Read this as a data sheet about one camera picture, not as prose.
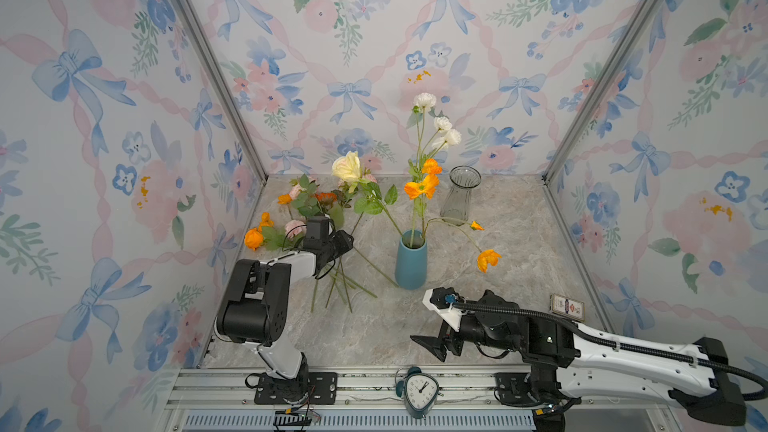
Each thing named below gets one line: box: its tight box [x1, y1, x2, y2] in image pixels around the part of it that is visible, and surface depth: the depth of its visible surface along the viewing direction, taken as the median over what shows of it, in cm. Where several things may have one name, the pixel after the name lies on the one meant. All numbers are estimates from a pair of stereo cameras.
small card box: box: [549, 293, 585, 322], surface depth 87 cm
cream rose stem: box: [332, 151, 404, 238], surface depth 65 cm
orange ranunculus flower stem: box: [244, 212, 285, 251], surface depth 100 cm
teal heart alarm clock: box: [394, 366, 444, 419], surface depth 72 cm
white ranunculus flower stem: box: [411, 92, 461, 247], surface depth 76 cm
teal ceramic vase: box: [395, 229, 428, 290], surface depth 85 cm
